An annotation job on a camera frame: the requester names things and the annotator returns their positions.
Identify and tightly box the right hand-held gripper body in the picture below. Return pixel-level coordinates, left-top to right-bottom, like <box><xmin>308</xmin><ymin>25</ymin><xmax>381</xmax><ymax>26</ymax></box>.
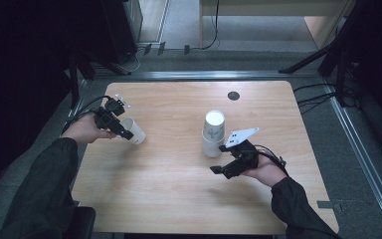
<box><xmin>224</xmin><ymin>126</ymin><xmax>261</xmax><ymax>173</ymax></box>

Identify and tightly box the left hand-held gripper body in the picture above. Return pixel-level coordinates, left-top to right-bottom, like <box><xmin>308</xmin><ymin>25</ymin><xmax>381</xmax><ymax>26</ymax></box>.
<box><xmin>94</xmin><ymin>94</ymin><xmax>131</xmax><ymax>130</ymax></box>

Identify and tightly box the person's right hand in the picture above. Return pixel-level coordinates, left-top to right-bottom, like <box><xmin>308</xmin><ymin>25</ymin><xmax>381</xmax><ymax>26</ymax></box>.
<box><xmin>242</xmin><ymin>154</ymin><xmax>287</xmax><ymax>188</ymax></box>

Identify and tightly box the person's left hand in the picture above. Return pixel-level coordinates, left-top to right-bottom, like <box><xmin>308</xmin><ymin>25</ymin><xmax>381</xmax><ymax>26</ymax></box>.
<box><xmin>61</xmin><ymin>114</ymin><xmax>117</xmax><ymax>145</ymax></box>

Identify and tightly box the black metal stand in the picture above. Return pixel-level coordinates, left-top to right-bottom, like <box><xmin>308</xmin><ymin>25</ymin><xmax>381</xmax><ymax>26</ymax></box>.
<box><xmin>67</xmin><ymin>49</ymin><xmax>132</xmax><ymax>109</ymax></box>

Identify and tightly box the black cabinet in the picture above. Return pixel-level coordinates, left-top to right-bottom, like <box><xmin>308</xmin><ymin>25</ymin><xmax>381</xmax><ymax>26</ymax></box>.
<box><xmin>100</xmin><ymin>0</ymin><xmax>143</xmax><ymax>66</ymax></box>

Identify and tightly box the grey tape piece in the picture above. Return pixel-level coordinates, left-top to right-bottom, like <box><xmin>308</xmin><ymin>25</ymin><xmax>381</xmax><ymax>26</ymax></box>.
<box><xmin>316</xmin><ymin>200</ymin><xmax>343</xmax><ymax>213</ymax></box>

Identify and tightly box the black chair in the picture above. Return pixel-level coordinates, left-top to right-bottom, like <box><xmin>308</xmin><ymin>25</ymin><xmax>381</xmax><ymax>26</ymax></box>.
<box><xmin>63</xmin><ymin>206</ymin><xmax>97</xmax><ymax>239</ymax></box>

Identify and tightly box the black tripod stand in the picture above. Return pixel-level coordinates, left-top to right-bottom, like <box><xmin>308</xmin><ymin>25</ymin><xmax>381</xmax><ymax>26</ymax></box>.
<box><xmin>278</xmin><ymin>0</ymin><xmax>366</xmax><ymax>109</ymax></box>

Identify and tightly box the light wooden desk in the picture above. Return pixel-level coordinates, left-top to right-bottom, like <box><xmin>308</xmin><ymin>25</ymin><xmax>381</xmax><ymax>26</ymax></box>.
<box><xmin>198</xmin><ymin>0</ymin><xmax>357</xmax><ymax>50</ymax></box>

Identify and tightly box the right hand-held gripper cable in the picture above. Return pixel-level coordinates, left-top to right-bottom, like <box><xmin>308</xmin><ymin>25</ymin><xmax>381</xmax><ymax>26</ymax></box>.
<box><xmin>253</xmin><ymin>143</ymin><xmax>289</xmax><ymax>177</ymax></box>

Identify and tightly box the long metal floor rail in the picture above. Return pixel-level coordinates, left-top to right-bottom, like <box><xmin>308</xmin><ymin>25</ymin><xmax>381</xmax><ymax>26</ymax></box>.
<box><xmin>322</xmin><ymin>83</ymin><xmax>382</xmax><ymax>239</ymax></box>
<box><xmin>67</xmin><ymin>79</ymin><xmax>88</xmax><ymax>118</ymax></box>
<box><xmin>93</xmin><ymin>70</ymin><xmax>321</xmax><ymax>82</ymax></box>

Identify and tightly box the white floor cable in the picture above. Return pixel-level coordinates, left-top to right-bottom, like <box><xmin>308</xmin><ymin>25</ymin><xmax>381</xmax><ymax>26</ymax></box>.
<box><xmin>120</xmin><ymin>46</ymin><xmax>147</xmax><ymax>73</ymax></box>

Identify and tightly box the black floor cable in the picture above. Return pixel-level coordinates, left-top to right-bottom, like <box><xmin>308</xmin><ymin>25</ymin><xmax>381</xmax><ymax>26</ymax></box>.
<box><xmin>292</xmin><ymin>83</ymin><xmax>329</xmax><ymax>94</ymax></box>
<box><xmin>296</xmin><ymin>93</ymin><xmax>337</xmax><ymax>116</ymax></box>

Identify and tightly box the hanging black cable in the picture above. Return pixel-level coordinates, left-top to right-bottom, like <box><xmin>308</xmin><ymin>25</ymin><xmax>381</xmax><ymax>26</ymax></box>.
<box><xmin>200</xmin><ymin>0</ymin><xmax>221</xmax><ymax>51</ymax></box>

